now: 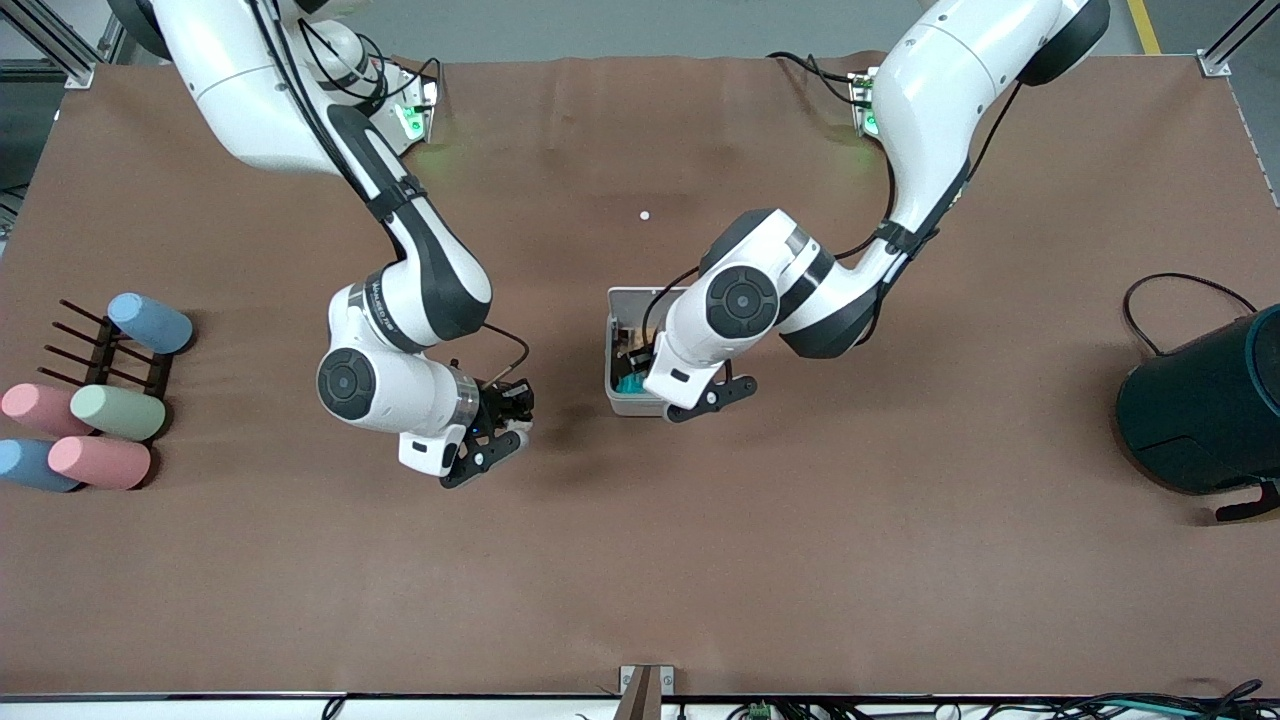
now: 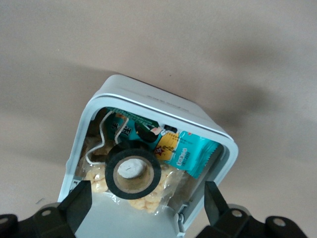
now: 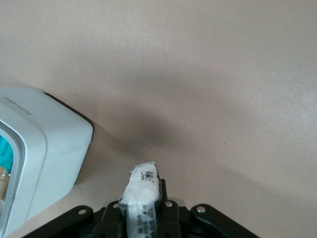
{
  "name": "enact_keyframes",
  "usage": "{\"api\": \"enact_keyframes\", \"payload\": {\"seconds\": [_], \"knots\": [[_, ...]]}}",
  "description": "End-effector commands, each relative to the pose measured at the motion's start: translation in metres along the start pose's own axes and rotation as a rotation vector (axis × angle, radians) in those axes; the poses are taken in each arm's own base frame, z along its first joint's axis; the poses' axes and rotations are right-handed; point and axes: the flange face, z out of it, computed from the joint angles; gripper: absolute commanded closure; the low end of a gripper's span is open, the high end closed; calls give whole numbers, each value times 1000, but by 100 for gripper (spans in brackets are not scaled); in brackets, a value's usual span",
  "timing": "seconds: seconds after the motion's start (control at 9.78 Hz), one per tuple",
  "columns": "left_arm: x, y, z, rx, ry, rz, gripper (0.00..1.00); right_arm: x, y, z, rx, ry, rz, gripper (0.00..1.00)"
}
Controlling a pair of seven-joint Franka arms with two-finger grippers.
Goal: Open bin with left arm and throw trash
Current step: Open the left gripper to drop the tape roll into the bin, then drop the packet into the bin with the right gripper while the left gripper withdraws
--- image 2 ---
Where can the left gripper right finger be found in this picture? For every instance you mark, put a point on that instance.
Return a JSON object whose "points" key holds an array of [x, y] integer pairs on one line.
{"points": [[237, 223]]}

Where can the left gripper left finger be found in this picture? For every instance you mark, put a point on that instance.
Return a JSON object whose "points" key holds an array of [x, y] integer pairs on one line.
{"points": [[49, 223]]}

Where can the black tape roll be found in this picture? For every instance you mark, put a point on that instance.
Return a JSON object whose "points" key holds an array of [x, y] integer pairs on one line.
{"points": [[133, 193]]}

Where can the white lidded trash bin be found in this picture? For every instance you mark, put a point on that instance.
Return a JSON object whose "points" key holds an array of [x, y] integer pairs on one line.
{"points": [[148, 99]]}

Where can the teal yellow snack packet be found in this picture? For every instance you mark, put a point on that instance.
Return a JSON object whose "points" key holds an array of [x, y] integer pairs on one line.
{"points": [[193, 153]]}

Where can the clear puffed snack bag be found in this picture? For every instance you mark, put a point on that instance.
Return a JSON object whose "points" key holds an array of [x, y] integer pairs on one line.
{"points": [[148, 202]]}

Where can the paper table cover sheet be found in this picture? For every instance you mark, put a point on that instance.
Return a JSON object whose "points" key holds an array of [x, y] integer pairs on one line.
{"points": [[158, 37]]}

